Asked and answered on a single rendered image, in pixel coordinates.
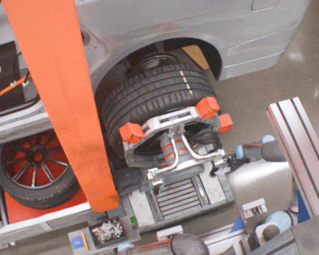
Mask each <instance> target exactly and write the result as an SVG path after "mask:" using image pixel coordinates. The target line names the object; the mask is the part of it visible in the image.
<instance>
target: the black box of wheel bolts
mask: <svg viewBox="0 0 319 255"><path fill-rule="evenodd" d="M87 227H88V229H89V232H90V234H91V236H92V240H93V242H94V245H95V247H96V248H97V249H98V250H99V249H101V248H105V247H108V246H111V245H114V244H116V243H120V242H122V241H125V240H127V235H126V233H125V230H124V228H123V225H122V222H121V220H120V217H119V216H116V217H112V218H110V219H107V220H102V221H101V222H98V223H93V224H91V225H88V226H87Z"/></svg>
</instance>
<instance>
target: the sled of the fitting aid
mask: <svg viewBox="0 0 319 255"><path fill-rule="evenodd" d="M204 171H205V168H204V165H203V164H201V165H198V166H195V167H192V169H189V170H187V171H184V172H180V173H177V174H174V175H169V176H167V177H165V181H164V186H165V185H168V184H170V183H174V182H177V181H179V180H183V179H186V178H189V177H192V176H194V175H198V174H201V173H203V172H204ZM148 190H150V186H149V182H148V183H145V184H143V187H142V188H139V192H140V193H141V192H145V191H148Z"/></svg>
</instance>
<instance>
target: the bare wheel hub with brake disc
mask: <svg viewBox="0 0 319 255"><path fill-rule="evenodd" d="M169 64H178V63H177V61H176V59H174V58H173V57H171V56H168V55H158V56H153V57H150V58H148V59H144V60H143V61H141V62H139V63H138V64H136V65H135V66H134V67H133V68H132V69H131V71H130V72H129V73H128V79H129V77H133V76H134V75H136V74H139V73H140V72H144V71H145V70H150V69H152V68H156V67H160V66H165V65H169Z"/></svg>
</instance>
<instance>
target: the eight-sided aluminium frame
mask: <svg viewBox="0 0 319 255"><path fill-rule="evenodd" d="M184 115H187V116H185V117H182V116H184ZM176 117H182V118H178V119H175V120H171V121H168V120H169V119H172V118H176ZM201 117H202V116H201V115H200V113H199V110H198V108H197V107H188V108H187V109H183V110H180V111H177V112H172V113H168V114H165V115H161V116H158V117H157V116H156V117H154V118H152V119H150V120H148V121H147V122H146V123H145V124H144V125H143V126H142V131H143V133H144V134H143V135H144V137H143V138H142V139H141V140H140V141H138V142H137V143H127V142H123V149H124V156H125V160H126V163H127V165H128V166H130V167H141V168H150V169H151V168H152V167H153V166H155V165H160V166H162V165H165V164H167V162H166V159H164V160H161V161H159V159H161V158H165V156H164V154H163V153H162V154H159V155H153V156H148V155H137V154H134V149H136V148H137V147H139V146H140V145H141V144H142V143H143V142H144V141H146V140H147V139H149V138H150V137H152V136H153V135H154V134H155V133H157V132H159V131H162V130H164V129H168V128H171V127H175V126H178V125H180V124H183V123H187V122H191V121H199V122H202V123H207V128H210V129H212V130H213V131H214V132H216V131H217V132H218V130H219V127H220V125H221V119H220V118H219V115H218V113H215V114H214V115H213V116H212V117H210V118H201ZM164 121H167V122H165V123H162V122H164ZM204 146H205V145H201V144H199V145H197V146H195V147H194V148H192V149H193V151H194V152H196V151H198V150H200V149H201V148H203V147H204Z"/></svg>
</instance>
